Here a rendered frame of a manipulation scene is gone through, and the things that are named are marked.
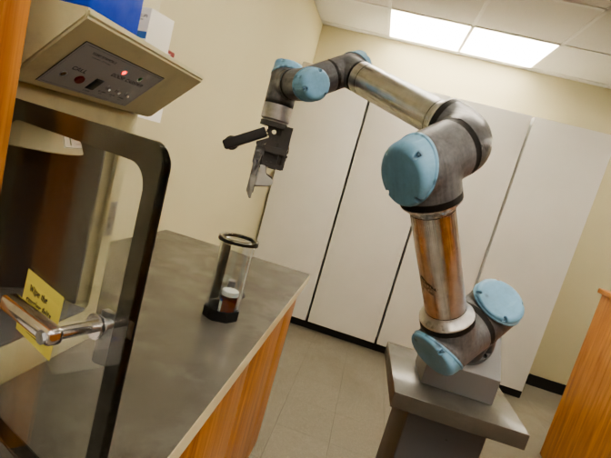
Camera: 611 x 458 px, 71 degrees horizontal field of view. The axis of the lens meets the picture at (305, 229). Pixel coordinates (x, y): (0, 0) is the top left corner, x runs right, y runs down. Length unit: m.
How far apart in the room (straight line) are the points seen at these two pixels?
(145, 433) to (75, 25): 0.58
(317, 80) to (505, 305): 0.65
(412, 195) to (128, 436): 0.59
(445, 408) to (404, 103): 0.71
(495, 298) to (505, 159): 2.70
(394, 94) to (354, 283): 2.82
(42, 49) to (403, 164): 0.54
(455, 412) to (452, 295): 0.34
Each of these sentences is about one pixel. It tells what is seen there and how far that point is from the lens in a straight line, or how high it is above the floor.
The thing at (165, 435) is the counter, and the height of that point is 0.94.
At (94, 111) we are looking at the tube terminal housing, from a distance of 0.81.
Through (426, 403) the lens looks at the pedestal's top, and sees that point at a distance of 1.12.
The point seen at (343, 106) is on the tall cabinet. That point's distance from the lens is 3.63.
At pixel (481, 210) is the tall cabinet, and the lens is 3.66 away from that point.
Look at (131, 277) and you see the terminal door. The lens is 0.42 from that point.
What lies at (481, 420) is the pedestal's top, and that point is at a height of 0.94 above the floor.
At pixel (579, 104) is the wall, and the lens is 4.38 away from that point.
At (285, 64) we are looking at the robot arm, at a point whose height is 1.62.
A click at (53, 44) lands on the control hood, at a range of 0.62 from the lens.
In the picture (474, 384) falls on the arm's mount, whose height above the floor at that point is 0.98.
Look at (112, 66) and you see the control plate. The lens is 0.69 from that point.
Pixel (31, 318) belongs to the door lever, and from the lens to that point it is 0.47.
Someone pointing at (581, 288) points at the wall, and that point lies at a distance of 4.47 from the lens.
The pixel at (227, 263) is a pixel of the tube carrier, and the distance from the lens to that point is 1.13.
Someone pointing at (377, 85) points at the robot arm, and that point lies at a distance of 1.01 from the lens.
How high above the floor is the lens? 1.41
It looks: 9 degrees down
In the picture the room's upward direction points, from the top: 15 degrees clockwise
